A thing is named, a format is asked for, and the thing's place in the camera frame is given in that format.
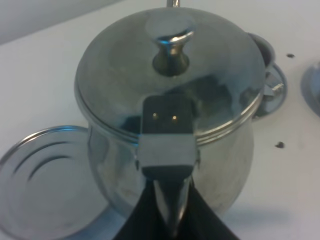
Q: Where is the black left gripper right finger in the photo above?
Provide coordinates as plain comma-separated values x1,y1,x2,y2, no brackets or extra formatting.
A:
174,177,238,240

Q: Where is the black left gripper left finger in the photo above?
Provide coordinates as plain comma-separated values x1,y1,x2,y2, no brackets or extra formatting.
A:
113,182,171,240

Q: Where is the far stainless steel saucer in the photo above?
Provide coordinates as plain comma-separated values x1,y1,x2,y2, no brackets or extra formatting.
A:
253,63,288,120

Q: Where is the stainless steel saucer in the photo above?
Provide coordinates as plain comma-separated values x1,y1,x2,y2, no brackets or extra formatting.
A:
253,63,288,120
300,61,320,117

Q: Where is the near stainless steel saucer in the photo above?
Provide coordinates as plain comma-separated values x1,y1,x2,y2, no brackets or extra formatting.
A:
300,61,320,117

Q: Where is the far stainless steel teacup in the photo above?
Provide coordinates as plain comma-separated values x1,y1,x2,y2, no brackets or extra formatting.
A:
248,33,276,72

